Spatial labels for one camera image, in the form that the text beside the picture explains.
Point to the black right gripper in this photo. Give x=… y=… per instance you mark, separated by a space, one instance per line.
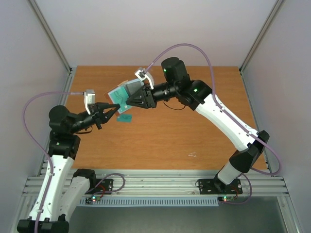
x=148 y=95

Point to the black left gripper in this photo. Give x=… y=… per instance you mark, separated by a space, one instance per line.
x=96 y=112

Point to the teal credit card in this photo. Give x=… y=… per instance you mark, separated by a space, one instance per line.
x=125 y=118
x=119 y=96

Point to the brown leather card holder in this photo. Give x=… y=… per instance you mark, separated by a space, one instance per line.
x=122 y=84

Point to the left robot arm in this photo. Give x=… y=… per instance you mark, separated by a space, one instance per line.
x=54 y=207

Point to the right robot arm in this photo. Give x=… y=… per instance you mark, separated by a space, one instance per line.
x=198 y=96

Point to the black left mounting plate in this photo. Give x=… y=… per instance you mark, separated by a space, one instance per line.
x=104 y=187

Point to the black mounting plate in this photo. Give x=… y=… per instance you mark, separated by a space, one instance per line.
x=104 y=187
x=209 y=186

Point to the left controller board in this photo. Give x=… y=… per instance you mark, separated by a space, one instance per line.
x=92 y=200

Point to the controller board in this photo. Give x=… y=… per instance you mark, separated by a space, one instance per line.
x=92 y=200
x=225 y=199

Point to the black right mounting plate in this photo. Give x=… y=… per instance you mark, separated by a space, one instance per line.
x=209 y=186

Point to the right controller board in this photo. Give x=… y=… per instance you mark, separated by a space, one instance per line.
x=225 y=199

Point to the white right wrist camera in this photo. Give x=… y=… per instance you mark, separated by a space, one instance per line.
x=145 y=77

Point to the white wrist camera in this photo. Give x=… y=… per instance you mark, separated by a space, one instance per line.
x=89 y=99
x=145 y=77

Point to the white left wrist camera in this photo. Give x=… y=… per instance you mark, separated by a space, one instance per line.
x=89 y=99

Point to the aluminium frame post left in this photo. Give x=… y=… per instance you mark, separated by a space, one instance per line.
x=46 y=28

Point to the aluminium frame post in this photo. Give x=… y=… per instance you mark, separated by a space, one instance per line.
x=46 y=28
x=261 y=34

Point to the grey slotted cable duct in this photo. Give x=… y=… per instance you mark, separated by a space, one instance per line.
x=110 y=202

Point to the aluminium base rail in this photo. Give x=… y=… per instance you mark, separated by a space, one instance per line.
x=182 y=183

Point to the aluminium frame post right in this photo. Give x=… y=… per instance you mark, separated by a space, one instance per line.
x=261 y=34

